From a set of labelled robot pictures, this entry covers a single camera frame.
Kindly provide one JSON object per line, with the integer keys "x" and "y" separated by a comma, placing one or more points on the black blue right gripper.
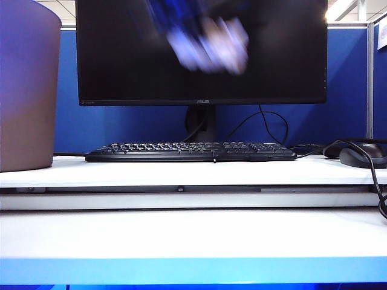
{"x": 178, "y": 15}

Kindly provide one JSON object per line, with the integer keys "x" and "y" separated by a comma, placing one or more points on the tan paper ball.
{"x": 217, "y": 51}

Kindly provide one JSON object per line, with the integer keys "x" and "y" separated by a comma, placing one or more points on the black computer monitor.
{"x": 121, "y": 60}

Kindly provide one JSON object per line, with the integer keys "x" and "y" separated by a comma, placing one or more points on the black monitor stand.
{"x": 201, "y": 124}

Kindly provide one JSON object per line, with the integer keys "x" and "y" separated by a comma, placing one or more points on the blue cubicle partition panel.
{"x": 121, "y": 127}

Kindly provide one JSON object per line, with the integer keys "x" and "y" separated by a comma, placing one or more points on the black computer keyboard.
{"x": 136, "y": 152}

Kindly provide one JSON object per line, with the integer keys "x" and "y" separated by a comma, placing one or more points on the white paper sheet on partition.
{"x": 382, "y": 36}

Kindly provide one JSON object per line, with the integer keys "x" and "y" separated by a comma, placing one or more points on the blue side partition panel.
{"x": 380, "y": 90}

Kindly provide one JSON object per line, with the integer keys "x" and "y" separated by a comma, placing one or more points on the black computer mouse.
{"x": 356, "y": 157}

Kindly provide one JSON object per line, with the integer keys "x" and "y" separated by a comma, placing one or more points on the grey metal desk rail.
{"x": 121, "y": 189}

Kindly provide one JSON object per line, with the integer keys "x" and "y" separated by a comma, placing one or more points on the grey metal partition post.
{"x": 369, "y": 90}

